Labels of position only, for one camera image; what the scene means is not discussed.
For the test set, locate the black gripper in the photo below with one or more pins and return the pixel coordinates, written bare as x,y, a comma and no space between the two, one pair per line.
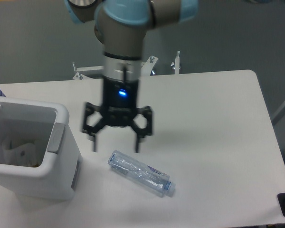
118,109

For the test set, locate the clear plastic water bottle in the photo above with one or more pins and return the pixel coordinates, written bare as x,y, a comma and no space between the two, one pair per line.
143,174

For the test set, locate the white plastic wrapper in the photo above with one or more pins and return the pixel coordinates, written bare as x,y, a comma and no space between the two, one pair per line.
19,153

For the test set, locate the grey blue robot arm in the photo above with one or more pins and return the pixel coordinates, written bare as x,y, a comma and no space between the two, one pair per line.
121,25

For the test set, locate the white plastic trash can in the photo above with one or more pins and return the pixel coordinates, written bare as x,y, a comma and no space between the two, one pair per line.
46,125

